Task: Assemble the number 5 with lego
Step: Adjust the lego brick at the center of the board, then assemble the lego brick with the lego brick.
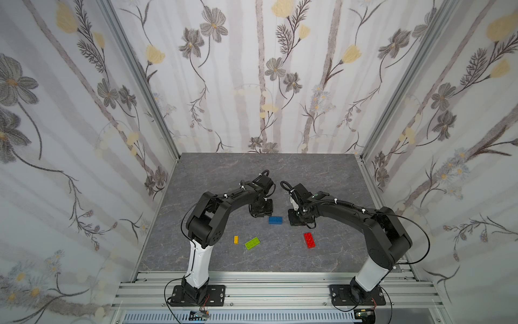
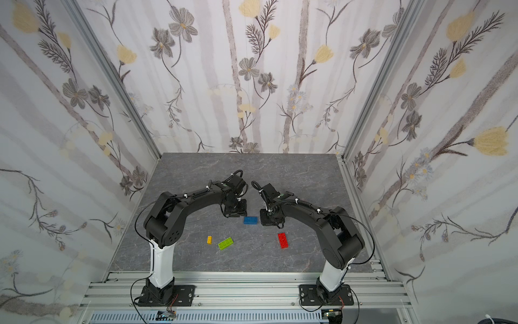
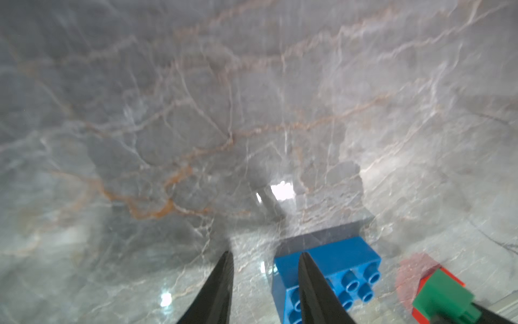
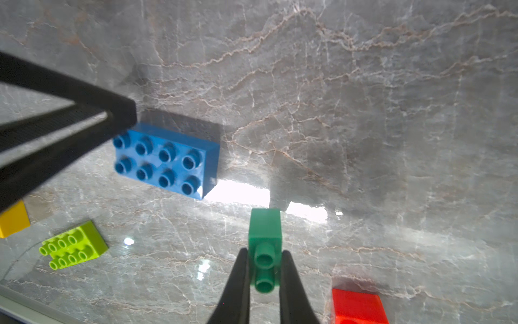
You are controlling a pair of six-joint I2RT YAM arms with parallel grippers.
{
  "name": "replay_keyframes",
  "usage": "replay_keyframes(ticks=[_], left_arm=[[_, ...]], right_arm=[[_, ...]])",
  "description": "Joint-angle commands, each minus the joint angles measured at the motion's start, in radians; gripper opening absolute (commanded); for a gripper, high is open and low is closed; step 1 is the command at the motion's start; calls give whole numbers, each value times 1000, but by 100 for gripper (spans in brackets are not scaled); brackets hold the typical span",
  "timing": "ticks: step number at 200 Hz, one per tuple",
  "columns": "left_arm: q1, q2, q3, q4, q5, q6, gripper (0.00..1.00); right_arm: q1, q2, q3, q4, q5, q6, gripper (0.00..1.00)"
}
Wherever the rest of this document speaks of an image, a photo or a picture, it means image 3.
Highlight red lego brick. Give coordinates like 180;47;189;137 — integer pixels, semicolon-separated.
411;266;465;324

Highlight dark green lego brick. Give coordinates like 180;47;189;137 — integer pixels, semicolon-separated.
412;270;482;323

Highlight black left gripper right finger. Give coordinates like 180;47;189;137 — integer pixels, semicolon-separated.
298;252;356;324

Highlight blue lego brick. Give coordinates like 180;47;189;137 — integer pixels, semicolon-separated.
272;236;382;323

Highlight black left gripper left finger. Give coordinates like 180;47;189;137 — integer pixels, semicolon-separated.
178;251;234;324

